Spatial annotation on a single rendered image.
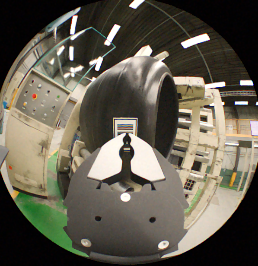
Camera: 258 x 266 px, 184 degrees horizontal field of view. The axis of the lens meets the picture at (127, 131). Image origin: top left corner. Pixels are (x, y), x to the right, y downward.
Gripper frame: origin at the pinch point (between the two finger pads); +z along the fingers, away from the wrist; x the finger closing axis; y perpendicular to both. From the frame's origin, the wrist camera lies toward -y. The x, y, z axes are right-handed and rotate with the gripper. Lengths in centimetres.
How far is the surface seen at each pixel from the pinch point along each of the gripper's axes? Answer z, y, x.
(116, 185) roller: -1.0, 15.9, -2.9
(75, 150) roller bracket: 16.6, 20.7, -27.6
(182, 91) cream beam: 58, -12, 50
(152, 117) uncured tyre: 4.4, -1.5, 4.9
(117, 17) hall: 465, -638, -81
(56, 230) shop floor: -47, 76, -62
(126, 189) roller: -2.4, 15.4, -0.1
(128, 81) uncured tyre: 5.3, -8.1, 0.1
